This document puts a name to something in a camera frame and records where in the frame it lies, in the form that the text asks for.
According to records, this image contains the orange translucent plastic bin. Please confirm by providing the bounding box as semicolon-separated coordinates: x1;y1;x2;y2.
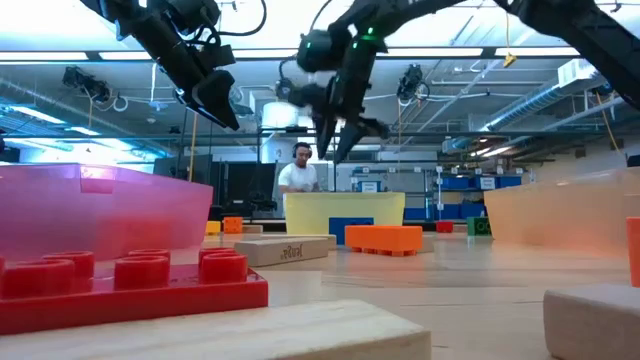
482;167;640;260

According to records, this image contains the yellow hanging cable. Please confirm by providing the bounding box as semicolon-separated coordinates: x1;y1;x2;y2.
187;112;200;184

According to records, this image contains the green long plastic brick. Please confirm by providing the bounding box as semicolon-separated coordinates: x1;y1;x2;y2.
465;215;493;238

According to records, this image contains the black ceiling-mounted device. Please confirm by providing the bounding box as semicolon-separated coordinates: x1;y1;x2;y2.
273;77;300;104
61;65;114;105
396;63;432;102

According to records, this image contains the white cylinder tank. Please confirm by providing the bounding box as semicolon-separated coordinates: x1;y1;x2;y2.
261;101;301;129

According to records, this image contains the blue small plastic brick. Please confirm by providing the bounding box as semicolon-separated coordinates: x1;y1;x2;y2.
328;216;375;247

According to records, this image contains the person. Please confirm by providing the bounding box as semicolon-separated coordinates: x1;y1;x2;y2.
276;141;322;197

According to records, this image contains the yellow translucent plastic bin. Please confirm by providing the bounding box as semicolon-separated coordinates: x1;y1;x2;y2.
283;191;407;236

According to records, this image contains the ceiling light strip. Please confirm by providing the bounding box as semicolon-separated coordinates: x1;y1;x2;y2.
384;46;485;58
0;49;90;64
232;47;304;60
493;46;581;58
97;49;161;62

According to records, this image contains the pink translucent plastic bin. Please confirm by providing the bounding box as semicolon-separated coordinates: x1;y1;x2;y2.
0;163;215;262

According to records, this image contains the black cabinet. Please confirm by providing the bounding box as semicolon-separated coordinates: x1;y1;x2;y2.
152;154;279;221

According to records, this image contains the silver ventilation duct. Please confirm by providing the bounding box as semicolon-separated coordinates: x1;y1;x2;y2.
482;58;609;132

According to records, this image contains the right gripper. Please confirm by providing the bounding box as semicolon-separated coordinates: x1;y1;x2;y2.
286;28;392;166

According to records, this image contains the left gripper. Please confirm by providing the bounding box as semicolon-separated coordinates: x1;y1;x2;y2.
164;29;242;132

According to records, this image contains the red large flat brick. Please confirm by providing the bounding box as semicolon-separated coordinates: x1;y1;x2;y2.
0;248;270;337

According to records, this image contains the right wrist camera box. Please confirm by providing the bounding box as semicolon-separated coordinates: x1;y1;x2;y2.
296;28;344;75

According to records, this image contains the orange long plastic brick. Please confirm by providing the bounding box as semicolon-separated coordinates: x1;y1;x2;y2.
344;224;424;258

